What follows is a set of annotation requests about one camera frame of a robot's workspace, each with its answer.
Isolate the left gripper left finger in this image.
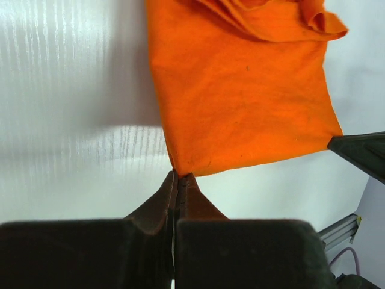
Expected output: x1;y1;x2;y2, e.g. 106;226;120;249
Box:
1;172;177;288

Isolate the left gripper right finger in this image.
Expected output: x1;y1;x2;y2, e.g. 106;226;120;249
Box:
175;175;336;288

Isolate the aluminium extrusion frame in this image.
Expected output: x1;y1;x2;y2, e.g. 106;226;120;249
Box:
318;214;362;252

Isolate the orange t-shirt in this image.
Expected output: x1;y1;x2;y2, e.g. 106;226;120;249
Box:
146;1;348;176

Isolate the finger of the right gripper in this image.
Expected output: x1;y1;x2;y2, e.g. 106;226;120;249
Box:
327;132;385;184

